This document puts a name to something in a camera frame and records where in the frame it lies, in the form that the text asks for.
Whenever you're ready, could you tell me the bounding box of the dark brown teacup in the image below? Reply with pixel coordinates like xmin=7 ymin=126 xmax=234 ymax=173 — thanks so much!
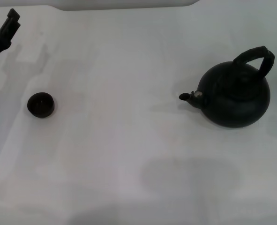
xmin=27 ymin=92 xmax=56 ymax=119

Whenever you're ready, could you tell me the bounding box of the black round teapot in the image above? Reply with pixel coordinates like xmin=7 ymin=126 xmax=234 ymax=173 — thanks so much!
xmin=179 ymin=46 xmax=275 ymax=128

